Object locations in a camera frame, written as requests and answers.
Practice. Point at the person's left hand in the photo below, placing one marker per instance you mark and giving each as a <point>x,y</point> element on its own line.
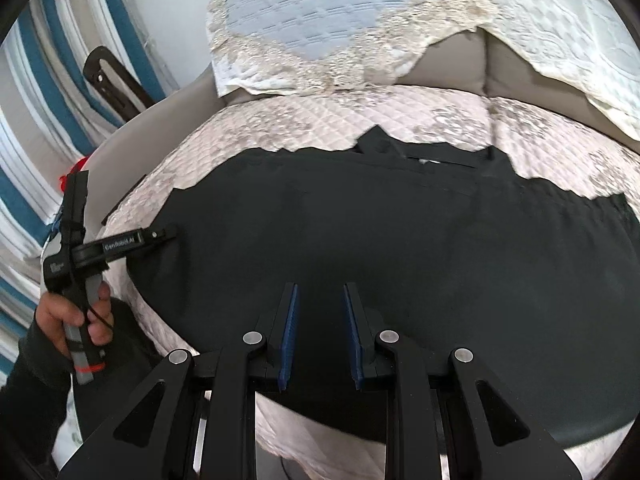
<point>52,315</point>

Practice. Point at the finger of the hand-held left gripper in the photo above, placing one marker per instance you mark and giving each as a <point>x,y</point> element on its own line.
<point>162,234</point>

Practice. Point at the blue white striped curtain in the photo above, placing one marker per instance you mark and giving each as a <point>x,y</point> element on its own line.
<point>30,110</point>

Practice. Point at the person's left forearm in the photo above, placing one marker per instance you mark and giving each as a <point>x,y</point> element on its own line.
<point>30,400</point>

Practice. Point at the black leather jacket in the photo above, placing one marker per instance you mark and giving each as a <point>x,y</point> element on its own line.
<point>400,260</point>

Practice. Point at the red cloth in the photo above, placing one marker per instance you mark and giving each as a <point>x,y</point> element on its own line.
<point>75,167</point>

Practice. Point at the black folding frame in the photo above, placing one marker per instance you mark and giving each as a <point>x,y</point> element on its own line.
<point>110,85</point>

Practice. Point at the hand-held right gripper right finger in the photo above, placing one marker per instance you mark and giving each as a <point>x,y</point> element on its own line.
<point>352,330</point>

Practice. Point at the grey sofa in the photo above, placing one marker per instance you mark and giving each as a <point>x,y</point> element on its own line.
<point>450,65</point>

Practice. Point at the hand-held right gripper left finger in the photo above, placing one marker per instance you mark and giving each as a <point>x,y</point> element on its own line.
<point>289,330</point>

